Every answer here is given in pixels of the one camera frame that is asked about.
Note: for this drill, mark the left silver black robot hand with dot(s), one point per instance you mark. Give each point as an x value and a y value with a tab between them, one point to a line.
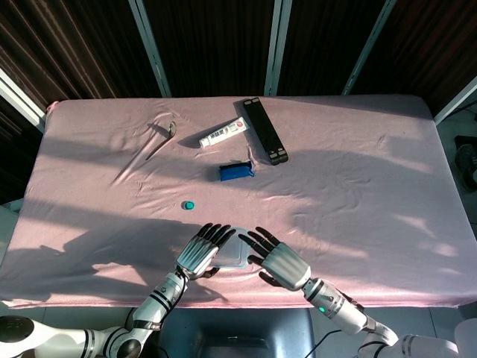
195	253

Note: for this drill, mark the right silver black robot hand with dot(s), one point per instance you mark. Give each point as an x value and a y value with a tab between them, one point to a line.
285	266

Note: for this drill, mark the clear blue-rimmed container lid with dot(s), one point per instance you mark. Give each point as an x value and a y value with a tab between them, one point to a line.
232	253

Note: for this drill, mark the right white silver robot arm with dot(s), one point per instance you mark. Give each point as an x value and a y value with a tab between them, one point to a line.
354	313

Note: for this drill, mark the gray robot base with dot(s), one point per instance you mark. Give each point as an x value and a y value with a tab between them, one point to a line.
238	332

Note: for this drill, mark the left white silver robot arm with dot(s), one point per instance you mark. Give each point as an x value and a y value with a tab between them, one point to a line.
112	335

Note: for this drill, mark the teal bottle cap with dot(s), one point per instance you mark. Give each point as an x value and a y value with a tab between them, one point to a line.
188	205

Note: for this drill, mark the pink tablecloth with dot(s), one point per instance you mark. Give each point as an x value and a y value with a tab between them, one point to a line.
335	194

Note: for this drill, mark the blue plastic packet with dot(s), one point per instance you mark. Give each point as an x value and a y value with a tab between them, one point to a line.
234	172

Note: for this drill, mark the white toothpaste tube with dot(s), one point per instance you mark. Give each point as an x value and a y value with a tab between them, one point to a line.
223	132

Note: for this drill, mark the metal spoon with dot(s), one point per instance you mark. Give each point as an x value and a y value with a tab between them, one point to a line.
171	129

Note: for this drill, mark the long black flat bar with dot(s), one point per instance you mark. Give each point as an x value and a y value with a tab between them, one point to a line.
265	130

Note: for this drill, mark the black floor device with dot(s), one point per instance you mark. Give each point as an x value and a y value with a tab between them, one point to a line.
467	164

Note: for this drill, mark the dark brown curtain panel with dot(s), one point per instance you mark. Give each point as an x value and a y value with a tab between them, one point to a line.
74	44
212	44
436	44
328	41

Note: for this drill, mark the white window frame post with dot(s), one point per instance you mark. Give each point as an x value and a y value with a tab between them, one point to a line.
369	44
277	44
151	44
456	100
20	98

